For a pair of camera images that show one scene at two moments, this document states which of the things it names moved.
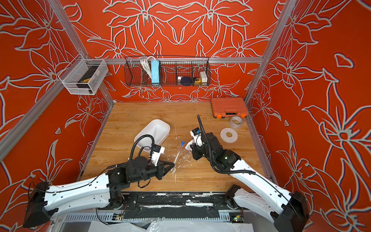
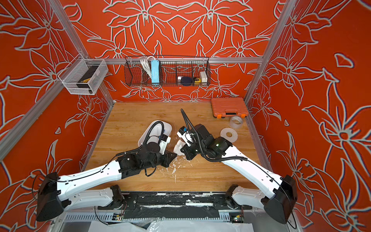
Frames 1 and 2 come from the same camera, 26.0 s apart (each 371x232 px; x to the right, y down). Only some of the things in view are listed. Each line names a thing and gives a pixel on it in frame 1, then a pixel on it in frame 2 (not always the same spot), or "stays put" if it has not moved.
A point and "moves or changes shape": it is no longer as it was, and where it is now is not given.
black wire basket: x=167 y=71 stays put
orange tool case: x=229 y=107 stays put
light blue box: x=155 y=71 stays put
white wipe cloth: x=188 y=146 moves or changes shape
